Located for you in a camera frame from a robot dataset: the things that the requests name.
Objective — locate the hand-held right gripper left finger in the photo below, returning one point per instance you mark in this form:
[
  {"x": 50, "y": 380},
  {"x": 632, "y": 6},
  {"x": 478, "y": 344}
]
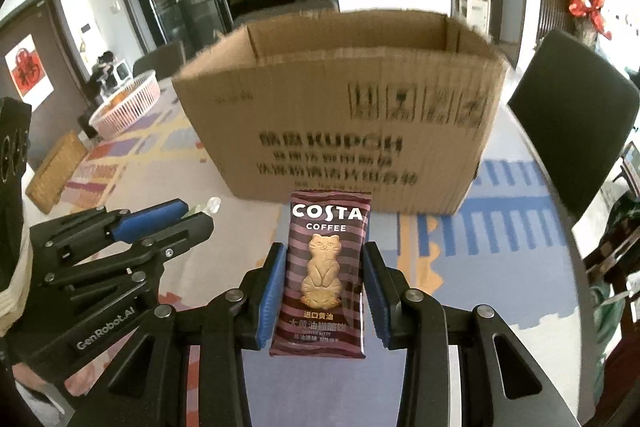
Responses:
[{"x": 267, "y": 302}]

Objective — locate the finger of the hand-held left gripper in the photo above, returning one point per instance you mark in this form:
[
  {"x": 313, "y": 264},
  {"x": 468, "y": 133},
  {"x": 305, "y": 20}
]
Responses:
[
  {"x": 185, "y": 229},
  {"x": 150, "y": 219}
]

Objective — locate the pink plastic basket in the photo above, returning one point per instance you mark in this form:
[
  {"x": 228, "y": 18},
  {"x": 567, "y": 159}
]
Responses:
[{"x": 125, "y": 107}]

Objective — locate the red and white door poster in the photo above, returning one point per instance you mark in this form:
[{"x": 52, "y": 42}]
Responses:
[{"x": 27, "y": 67}]

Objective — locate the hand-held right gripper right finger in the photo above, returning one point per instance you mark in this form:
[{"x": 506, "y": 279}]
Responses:
[{"x": 377, "y": 302}]

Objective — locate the person's left forearm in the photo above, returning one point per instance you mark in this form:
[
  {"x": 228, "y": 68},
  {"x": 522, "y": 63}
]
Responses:
[{"x": 14, "y": 302}]

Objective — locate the red ribbon bow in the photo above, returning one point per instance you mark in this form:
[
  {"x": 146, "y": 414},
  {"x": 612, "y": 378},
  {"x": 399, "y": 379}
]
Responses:
[{"x": 582, "y": 2}]

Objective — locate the brown striped biscuit packet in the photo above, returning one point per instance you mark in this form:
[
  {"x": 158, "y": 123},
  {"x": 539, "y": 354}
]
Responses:
[{"x": 322, "y": 267}]

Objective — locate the brown cardboard box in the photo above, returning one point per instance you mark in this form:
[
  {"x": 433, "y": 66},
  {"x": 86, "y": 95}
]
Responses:
[{"x": 325, "y": 117}]

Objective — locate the dark upholstered chair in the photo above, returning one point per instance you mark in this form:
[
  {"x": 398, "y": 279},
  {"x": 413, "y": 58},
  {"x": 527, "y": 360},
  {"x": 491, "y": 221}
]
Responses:
[
  {"x": 160, "y": 59},
  {"x": 575, "y": 117}
]

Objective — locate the green bag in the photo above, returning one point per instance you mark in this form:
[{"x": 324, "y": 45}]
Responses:
[{"x": 615, "y": 327}]

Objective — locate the yellow woven mat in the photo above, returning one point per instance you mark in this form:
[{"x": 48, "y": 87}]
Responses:
[{"x": 57, "y": 172}]

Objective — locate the brown wooden chair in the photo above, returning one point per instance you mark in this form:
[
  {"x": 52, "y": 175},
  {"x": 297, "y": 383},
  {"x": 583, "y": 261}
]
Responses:
[{"x": 610, "y": 259}]

